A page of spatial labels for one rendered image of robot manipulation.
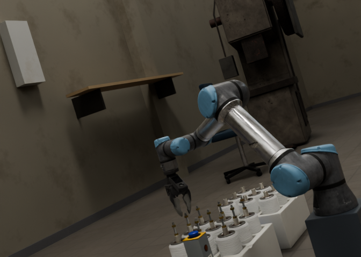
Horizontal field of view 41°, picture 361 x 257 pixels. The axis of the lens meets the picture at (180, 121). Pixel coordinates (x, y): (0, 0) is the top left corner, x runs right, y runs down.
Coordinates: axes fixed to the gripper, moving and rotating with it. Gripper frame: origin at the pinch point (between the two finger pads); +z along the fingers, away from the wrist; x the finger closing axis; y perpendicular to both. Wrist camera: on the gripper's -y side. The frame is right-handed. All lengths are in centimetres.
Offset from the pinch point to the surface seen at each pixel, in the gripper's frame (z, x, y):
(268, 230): 17.8, -29.5, -15.7
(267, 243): 21.8, -25.4, -19.0
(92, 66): -127, -56, 340
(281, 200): 15, -56, 12
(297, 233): 32, -56, 6
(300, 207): 23, -67, 15
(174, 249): 11.0, 12.8, -9.9
